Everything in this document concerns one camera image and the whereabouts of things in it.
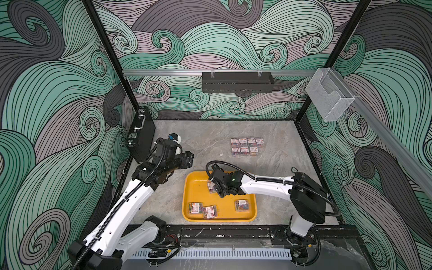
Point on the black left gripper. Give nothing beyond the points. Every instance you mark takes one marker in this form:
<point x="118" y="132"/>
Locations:
<point x="185" y="161"/>

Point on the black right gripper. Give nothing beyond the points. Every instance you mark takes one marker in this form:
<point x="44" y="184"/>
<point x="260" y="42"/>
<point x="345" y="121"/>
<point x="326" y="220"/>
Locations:
<point x="220" y="193"/>

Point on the paper clip box nine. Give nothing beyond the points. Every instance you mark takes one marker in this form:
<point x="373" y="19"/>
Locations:
<point x="211" y="187"/>

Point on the paper clip box seven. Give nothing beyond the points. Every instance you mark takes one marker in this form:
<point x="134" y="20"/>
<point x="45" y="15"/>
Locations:
<point x="210" y="212"/>

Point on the paper clip box five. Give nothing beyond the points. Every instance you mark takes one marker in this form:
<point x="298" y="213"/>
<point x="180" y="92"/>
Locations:
<point x="235" y="151"/>

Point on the paper clip box four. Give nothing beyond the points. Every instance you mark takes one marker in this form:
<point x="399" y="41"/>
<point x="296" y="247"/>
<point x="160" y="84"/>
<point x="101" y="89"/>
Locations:
<point x="244" y="151"/>

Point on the paper clip box eleven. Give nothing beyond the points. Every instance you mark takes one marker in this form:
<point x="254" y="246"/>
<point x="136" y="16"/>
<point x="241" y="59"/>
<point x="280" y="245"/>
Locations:
<point x="234" y="142"/>

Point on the paper clip box eight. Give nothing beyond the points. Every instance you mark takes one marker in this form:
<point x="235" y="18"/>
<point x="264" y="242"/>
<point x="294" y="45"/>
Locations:
<point x="254" y="151"/>

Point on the paper clip box three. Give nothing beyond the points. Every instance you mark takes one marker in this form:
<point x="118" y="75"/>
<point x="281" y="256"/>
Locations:
<point x="243" y="142"/>

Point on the paper clip box one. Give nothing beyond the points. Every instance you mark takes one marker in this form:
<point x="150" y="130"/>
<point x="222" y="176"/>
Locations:
<point x="251" y="142"/>

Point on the paper clip box two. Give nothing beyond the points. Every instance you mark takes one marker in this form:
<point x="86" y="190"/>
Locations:
<point x="260" y="142"/>

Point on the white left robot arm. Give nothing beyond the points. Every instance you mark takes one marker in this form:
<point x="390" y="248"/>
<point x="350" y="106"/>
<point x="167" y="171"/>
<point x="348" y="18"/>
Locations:
<point x="107" y="247"/>

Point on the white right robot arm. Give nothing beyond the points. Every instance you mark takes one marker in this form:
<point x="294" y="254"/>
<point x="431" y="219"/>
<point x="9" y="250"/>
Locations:
<point x="310" y="199"/>

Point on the paper clip box ten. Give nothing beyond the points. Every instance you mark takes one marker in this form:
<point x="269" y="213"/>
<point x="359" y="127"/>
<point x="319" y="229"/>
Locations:
<point x="242" y="205"/>

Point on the paper clip box six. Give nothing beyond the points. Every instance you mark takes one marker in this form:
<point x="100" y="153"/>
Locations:
<point x="195" y="208"/>

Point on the yellow plastic tray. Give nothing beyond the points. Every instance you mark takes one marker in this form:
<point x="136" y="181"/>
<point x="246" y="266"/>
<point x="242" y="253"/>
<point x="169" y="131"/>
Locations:
<point x="196" y="190"/>

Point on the black briefcase with metal handle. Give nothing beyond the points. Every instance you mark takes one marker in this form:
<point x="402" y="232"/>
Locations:
<point x="141" y="134"/>

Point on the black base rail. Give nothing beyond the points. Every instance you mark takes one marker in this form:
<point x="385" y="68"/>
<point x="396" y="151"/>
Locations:
<point x="266" y="234"/>

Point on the white slotted cable duct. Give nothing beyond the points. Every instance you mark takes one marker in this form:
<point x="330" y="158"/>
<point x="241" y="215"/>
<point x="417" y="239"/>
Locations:
<point x="235" y="253"/>

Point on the black wall-mounted shelf tray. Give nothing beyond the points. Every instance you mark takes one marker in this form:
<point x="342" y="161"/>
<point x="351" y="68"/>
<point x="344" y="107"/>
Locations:
<point x="241" y="84"/>

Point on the aluminium wall rail back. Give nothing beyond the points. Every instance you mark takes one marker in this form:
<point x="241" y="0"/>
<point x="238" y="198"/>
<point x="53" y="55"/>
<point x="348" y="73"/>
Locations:
<point x="197" y="72"/>

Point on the aluminium wall rail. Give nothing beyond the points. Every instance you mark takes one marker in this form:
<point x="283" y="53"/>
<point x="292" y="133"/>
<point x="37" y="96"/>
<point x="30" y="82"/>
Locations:
<point x="383" y="114"/>
<point x="197" y="72"/>

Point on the clear acrylic wall holder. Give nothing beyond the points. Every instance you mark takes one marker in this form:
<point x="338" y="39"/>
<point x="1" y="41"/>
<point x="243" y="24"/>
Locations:
<point x="329" y="93"/>

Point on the black corner frame post left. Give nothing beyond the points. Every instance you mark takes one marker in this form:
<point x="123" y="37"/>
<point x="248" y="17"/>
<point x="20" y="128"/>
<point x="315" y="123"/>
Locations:
<point x="101" y="32"/>

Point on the black corner frame post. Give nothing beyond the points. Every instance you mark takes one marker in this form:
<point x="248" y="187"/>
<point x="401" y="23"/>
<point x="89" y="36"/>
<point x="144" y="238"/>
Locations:
<point x="338" y="49"/>
<point x="101" y="32"/>

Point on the aluminium wall rail right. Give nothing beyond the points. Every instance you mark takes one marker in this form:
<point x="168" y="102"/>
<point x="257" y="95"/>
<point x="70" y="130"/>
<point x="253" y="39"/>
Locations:
<point x="383" y="114"/>

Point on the black corner frame post right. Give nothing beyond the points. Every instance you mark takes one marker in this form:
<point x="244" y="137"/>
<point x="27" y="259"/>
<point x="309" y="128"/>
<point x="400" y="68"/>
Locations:
<point x="338" y="49"/>

